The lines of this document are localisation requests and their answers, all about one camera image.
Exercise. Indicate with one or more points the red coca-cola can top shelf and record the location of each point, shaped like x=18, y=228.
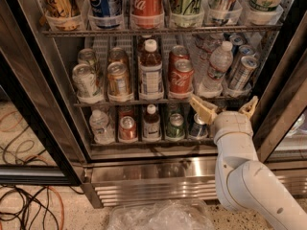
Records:
x=145, y=12

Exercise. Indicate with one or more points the clear water bottle bottom shelf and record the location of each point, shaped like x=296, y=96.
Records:
x=101, y=127

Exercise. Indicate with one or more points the open fridge door left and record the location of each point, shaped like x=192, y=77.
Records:
x=34, y=77

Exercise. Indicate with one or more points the brown juice bottle shelf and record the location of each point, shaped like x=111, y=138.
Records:
x=151, y=123
x=150, y=64

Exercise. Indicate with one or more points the blue pepsi can top shelf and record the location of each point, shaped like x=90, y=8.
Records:
x=106, y=12

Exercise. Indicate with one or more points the brown juice bottle middle shelf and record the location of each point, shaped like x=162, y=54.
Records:
x=150, y=64

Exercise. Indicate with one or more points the gold can front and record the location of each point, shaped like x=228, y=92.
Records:
x=118, y=79

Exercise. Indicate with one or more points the red can bottom shelf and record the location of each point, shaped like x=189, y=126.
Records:
x=127, y=128

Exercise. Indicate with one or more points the red coca-cola can front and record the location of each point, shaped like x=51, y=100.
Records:
x=181, y=76

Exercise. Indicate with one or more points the clear water bottle middle rear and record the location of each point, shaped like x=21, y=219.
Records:
x=208, y=43

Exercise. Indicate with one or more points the yellow can top shelf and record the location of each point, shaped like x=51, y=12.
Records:
x=62, y=8

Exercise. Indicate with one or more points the redbull can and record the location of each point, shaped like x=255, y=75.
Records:
x=246, y=67
x=243, y=50
x=237, y=40

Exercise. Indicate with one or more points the gold can rear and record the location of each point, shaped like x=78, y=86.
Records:
x=118, y=54

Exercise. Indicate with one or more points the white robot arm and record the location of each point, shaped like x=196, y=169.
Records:
x=241, y=180

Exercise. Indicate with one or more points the sliding fridge door right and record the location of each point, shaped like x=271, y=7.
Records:
x=284, y=101

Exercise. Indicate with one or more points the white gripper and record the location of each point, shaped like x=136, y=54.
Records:
x=230, y=124

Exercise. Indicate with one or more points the brown juice bottle bottom shelf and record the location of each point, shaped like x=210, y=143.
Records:
x=151, y=123

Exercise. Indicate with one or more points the blue can bottom front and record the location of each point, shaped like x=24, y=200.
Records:
x=197, y=127

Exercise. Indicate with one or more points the red coca-cola can rear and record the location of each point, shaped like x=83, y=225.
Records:
x=176, y=53

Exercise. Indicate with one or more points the green can bottom shelf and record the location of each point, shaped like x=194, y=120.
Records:
x=175, y=126

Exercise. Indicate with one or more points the white green can front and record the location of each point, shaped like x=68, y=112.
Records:
x=85, y=79

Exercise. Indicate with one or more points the white green can rear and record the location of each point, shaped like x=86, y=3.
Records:
x=87, y=56

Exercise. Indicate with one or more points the gold can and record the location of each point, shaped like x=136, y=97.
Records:
x=118, y=54
x=118, y=79

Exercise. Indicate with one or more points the clear plastic bag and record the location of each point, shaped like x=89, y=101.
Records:
x=179, y=214

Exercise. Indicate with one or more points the clear water bottle middle front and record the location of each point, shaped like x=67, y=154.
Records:
x=219, y=62

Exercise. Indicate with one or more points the stainless steel display fridge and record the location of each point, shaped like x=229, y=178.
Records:
x=145, y=100

